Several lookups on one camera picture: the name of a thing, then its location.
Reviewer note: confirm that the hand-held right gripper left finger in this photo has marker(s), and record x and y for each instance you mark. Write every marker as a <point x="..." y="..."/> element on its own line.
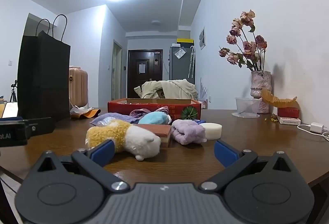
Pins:
<point x="104" y="150"/>

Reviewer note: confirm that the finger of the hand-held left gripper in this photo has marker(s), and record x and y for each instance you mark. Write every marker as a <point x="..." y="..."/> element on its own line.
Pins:
<point x="38" y="127"/>

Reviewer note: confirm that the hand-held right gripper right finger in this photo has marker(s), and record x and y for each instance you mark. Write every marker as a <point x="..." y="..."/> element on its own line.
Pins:
<point x="226" y="152"/>

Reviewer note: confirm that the lavender cloth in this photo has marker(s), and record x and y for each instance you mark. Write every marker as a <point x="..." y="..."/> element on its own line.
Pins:
<point x="102" y="118"/>

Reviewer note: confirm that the yellow and white plush toy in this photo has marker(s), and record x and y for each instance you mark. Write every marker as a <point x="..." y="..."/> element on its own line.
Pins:
<point x="133" y="139"/>

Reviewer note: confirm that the purple towel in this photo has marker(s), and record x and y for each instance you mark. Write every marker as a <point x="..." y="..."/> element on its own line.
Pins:
<point x="187" y="131"/>

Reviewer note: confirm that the purple satin cloth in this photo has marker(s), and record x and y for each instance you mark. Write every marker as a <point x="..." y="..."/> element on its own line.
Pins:
<point x="138" y="112"/>

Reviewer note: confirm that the light blue plush toy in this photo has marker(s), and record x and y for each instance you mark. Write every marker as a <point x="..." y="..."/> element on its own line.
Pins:
<point x="154" y="118"/>

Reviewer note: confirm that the red-brown sponge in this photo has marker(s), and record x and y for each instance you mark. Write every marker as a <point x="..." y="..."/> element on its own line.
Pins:
<point x="160" y="131"/>

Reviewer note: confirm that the red cardboard box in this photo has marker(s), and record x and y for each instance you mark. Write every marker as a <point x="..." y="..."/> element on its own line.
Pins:
<point x="154" y="108"/>

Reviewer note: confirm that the white flat panel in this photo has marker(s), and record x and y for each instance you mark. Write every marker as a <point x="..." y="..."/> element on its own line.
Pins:
<point x="10" y="110"/>

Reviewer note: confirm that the orange cloth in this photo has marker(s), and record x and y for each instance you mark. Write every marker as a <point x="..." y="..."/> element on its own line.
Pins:
<point x="88" y="114"/>

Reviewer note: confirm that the clear plastic lid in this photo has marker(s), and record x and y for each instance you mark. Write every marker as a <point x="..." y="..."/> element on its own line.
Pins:
<point x="244" y="115"/>

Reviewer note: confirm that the blue tissue packet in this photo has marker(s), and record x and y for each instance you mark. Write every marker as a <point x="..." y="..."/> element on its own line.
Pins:
<point x="199" y="121"/>

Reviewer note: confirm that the black tripod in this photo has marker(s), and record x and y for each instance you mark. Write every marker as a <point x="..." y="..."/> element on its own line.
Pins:
<point x="13" y="92"/>

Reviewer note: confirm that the black paper bag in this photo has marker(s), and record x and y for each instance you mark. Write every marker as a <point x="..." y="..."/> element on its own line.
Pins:
<point x="43" y="77"/>

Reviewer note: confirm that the clear plastic cup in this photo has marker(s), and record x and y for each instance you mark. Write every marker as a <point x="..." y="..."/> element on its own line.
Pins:
<point x="246" y="105"/>

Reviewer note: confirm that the small cluttered shelf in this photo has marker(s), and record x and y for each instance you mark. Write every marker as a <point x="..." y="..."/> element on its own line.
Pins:
<point x="203" y="103"/>

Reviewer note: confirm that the pink suitcase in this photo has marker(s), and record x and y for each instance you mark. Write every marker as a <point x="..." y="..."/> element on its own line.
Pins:
<point x="78" y="87"/>

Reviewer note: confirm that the yellow dried flower bits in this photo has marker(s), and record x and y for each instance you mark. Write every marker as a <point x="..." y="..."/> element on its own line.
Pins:
<point x="274" y="118"/>

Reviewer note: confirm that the small white box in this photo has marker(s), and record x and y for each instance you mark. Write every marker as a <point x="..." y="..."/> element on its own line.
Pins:
<point x="290" y="120"/>

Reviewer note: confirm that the yellow fluted paper stack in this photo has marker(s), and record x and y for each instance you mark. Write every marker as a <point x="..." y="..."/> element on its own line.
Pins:
<point x="277" y="101"/>

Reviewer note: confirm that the small red box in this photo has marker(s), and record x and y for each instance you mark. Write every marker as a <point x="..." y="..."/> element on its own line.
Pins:
<point x="289" y="112"/>

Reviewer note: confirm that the pink textured vase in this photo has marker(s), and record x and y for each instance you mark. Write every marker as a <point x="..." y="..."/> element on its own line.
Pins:
<point x="261" y="82"/>

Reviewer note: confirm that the brown chair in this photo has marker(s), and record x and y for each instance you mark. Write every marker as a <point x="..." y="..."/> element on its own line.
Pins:
<point x="161" y="94"/>

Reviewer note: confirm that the beige jacket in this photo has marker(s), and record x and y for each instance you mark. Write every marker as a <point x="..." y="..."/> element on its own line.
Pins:
<point x="177" y="89"/>

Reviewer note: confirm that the paper notice on door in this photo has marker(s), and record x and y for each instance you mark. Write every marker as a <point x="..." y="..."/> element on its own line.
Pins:
<point x="142" y="68"/>

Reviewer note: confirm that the dark brown entrance door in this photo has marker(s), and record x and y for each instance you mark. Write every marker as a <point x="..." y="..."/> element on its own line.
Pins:
<point x="154" y="74"/>

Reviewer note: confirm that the white charger plug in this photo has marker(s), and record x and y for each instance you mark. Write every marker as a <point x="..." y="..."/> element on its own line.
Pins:
<point x="317" y="127"/>

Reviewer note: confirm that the grey refrigerator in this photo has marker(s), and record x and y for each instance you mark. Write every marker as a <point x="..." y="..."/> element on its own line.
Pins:
<point x="177" y="69"/>

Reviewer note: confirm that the folded white umbrella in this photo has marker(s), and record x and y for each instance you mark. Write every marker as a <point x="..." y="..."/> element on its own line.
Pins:
<point x="191" y="61"/>

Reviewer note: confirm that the dried rose bouquet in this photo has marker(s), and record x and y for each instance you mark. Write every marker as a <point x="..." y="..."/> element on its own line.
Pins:
<point x="248" y="46"/>

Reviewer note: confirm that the clear plastic pouch on refrigerator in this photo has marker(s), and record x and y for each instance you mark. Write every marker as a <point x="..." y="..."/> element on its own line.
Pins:
<point x="180" y="53"/>

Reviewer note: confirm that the yellow and black box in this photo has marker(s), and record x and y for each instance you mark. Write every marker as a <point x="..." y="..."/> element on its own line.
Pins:
<point x="185" y="40"/>

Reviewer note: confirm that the grey side door frame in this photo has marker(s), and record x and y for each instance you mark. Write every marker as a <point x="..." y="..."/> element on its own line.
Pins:
<point x="117" y="69"/>

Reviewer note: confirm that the framed wall picture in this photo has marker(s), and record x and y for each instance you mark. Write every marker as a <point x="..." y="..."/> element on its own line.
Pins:
<point x="202" y="38"/>

